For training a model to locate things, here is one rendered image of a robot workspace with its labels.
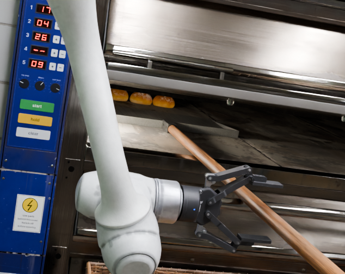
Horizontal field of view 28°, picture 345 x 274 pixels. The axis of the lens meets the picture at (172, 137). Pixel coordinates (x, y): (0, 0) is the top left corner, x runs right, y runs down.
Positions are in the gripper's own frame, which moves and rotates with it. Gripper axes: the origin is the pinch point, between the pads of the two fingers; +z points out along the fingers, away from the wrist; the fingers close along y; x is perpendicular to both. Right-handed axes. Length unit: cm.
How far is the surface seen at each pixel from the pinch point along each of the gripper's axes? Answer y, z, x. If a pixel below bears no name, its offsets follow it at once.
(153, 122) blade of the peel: 0, -6, -100
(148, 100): 0, 3, -154
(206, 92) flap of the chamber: -19.7, -6.9, -38.6
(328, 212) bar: 3.1, 22.8, -15.8
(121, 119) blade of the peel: 1, -17, -100
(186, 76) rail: -22.8, -12.8, -39.2
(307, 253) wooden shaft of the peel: 0.4, -1.0, 23.2
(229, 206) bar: 4.2, -2.9, -16.0
